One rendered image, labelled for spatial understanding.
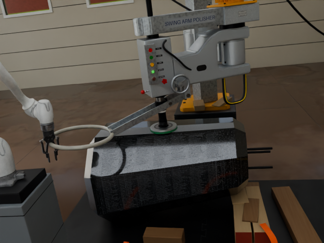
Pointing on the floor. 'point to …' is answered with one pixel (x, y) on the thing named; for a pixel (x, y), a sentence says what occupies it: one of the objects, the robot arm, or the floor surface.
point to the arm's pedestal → (33, 217)
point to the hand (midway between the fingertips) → (52, 156)
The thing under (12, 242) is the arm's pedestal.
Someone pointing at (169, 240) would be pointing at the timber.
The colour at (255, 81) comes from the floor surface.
